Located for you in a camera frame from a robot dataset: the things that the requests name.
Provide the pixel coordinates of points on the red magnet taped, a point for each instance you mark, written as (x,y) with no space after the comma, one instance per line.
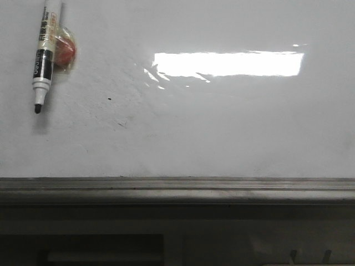
(65,50)

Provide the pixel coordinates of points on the white black whiteboard marker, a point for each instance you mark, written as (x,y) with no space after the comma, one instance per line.
(45,54)

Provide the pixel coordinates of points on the white whiteboard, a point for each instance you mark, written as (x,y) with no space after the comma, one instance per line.
(183,88)

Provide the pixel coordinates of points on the grey aluminium whiteboard tray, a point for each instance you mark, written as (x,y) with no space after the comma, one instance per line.
(51,191)

